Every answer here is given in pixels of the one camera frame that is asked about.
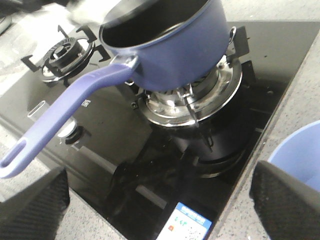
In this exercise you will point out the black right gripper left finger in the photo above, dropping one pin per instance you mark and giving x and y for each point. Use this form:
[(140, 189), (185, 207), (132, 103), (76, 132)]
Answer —
[(35, 213)]

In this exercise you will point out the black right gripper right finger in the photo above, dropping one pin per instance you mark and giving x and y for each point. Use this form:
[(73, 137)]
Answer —
[(287, 208)]

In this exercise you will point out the light blue bowl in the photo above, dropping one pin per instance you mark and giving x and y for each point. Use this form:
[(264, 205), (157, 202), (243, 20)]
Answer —
[(299, 155)]

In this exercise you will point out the black right pot support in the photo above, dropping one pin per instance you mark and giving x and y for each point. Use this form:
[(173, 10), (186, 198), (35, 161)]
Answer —
[(240, 45)]

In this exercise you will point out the black pot support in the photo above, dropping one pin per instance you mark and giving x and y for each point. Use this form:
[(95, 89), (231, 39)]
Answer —
[(240, 45), (89, 35)]

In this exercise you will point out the black left pot support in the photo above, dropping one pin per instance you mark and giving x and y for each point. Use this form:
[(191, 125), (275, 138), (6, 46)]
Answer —
[(89, 35)]

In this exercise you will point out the silver stove control knob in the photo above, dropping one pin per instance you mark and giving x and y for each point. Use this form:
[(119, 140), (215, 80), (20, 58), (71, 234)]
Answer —
[(72, 133)]

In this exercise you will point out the blue energy label sticker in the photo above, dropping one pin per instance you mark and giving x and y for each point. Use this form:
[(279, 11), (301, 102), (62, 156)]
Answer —
[(185, 224)]

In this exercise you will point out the black glass gas cooktop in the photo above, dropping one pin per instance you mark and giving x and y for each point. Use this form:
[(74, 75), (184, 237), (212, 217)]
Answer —
[(127, 178)]

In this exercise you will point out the black right gas burner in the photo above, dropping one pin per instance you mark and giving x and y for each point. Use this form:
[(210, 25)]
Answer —
[(195, 100)]

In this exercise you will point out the black gas burner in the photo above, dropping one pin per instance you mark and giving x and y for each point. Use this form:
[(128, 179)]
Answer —
[(67, 58), (195, 100)]

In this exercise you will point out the black left gas burner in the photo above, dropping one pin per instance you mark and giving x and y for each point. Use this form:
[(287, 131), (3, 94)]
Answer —
[(67, 58)]

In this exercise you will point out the blue saucepan with handle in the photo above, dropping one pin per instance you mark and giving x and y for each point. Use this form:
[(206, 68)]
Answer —
[(160, 44)]

